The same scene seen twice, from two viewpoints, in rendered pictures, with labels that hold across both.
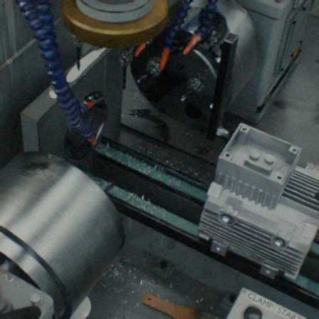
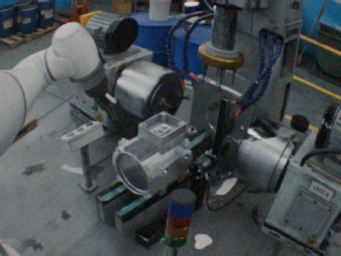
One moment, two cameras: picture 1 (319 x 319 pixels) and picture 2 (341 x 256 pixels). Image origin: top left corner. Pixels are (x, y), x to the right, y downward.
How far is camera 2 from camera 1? 1.55 m
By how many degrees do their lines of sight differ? 72
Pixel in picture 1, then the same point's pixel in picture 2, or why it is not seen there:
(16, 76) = (227, 80)
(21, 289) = (113, 64)
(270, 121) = (262, 238)
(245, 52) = (260, 155)
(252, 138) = (180, 131)
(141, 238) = not seen: hidden behind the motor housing
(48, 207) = (145, 69)
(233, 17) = (278, 142)
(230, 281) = not seen: hidden behind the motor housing
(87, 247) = (132, 86)
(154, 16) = (210, 55)
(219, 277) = not seen: hidden behind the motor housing
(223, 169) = (160, 118)
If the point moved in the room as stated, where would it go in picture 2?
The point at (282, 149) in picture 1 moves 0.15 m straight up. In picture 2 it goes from (167, 137) to (172, 94)
